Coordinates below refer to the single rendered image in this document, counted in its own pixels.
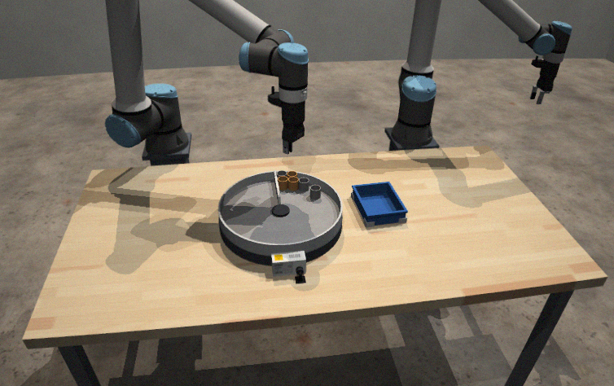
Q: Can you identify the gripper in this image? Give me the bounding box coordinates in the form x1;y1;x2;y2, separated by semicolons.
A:
530;62;561;105
279;101;306;156

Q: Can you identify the grey turntable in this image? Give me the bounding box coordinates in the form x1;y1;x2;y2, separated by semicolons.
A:
217;170;344;266

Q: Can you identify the blue crate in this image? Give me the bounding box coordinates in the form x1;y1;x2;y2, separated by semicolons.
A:
350;181;409;226

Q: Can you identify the white control box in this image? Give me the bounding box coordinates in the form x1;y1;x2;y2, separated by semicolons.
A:
270;250;309;286

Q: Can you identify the wooden table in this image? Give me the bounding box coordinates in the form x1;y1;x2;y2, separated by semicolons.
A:
21;145;608;386

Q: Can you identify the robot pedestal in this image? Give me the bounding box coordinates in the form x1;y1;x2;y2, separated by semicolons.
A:
384;126;441;151
142;134;193;165

